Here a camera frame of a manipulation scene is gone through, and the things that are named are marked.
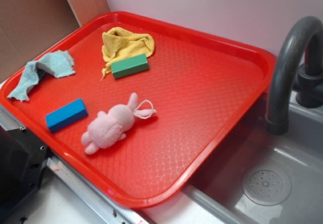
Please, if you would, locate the light blue cloth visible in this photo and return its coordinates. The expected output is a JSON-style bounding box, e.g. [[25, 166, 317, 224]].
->
[[8, 50, 75, 102]]

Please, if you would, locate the pink plush bunny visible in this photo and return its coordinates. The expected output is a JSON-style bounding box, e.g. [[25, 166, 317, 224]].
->
[[81, 93, 156, 155]]

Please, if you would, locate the grey toy faucet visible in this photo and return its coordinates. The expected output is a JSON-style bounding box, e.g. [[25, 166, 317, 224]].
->
[[265, 16, 322, 135]]

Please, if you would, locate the yellow knitted cloth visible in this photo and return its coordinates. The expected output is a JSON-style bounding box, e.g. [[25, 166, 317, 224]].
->
[[101, 27, 155, 78]]

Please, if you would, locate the blue wooden block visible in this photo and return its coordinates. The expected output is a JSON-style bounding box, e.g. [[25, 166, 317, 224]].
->
[[45, 98, 88, 133]]

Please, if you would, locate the grey toy sink basin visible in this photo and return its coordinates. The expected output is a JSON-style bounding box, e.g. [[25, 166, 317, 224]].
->
[[184, 96, 322, 223]]

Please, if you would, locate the brown cardboard panel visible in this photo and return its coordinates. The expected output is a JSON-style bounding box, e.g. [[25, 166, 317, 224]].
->
[[1, 0, 109, 81]]

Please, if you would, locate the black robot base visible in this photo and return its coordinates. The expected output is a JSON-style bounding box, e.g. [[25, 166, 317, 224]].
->
[[1, 128, 49, 209]]

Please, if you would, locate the red plastic tray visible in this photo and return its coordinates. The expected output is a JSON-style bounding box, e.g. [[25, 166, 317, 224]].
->
[[1, 12, 275, 209]]

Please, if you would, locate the green wooden block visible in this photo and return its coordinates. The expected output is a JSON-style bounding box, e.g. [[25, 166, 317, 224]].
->
[[111, 54, 149, 79]]

